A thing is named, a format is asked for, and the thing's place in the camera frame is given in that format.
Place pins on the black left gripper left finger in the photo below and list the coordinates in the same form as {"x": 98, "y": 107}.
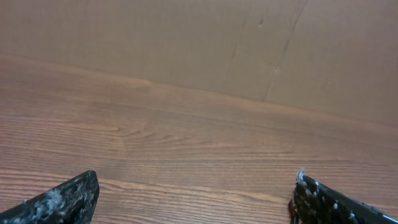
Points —
{"x": 72, "y": 202}

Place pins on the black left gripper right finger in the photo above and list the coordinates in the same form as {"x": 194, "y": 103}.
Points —
{"x": 314, "y": 203}

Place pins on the brown cardboard wall panel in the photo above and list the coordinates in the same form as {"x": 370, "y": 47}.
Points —
{"x": 337, "y": 57}

